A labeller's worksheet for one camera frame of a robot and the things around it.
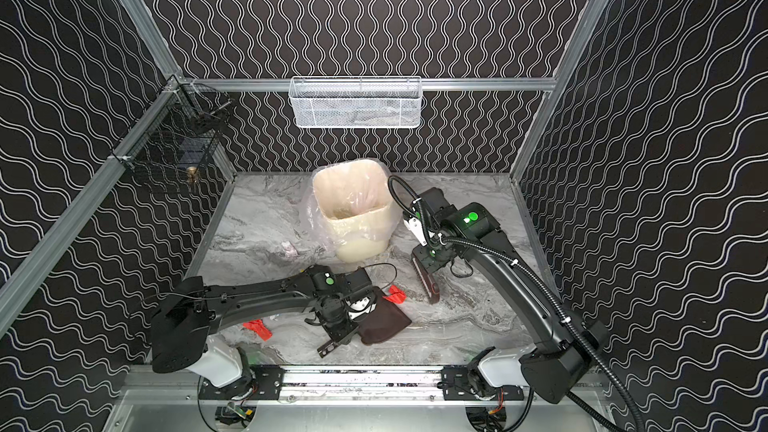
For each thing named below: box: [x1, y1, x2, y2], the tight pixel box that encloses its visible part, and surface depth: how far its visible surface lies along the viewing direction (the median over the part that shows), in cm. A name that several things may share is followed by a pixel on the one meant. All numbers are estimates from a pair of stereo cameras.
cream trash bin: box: [314, 160, 393, 263], surface depth 90 cm
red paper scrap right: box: [382, 285, 406, 304], surface depth 89 cm
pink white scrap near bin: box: [281, 241, 299, 258], surface depth 100 cm
